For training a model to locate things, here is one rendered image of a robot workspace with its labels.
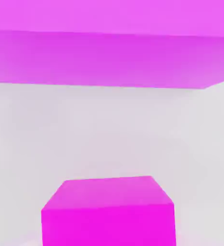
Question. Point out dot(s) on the small magenta cube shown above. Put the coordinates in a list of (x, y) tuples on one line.
[(108, 215)]

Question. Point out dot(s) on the large magenta box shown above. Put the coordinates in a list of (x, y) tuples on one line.
[(104, 48)]

